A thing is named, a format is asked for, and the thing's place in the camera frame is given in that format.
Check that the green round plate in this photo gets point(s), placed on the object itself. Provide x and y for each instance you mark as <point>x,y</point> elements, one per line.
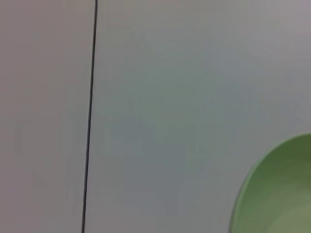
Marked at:
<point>279,189</point>

